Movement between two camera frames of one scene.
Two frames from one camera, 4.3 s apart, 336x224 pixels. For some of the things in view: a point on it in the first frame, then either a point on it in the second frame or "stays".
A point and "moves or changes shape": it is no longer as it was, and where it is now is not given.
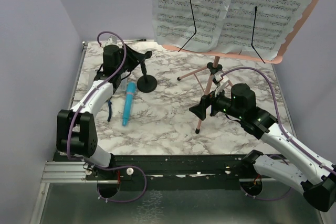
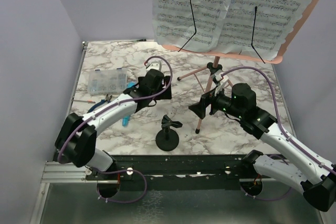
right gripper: (200, 109) stays
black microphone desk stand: (146, 83) moves or changes shape
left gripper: (135, 57) -> (166, 95)
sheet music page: (172, 24) stays
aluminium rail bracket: (64, 172) stays
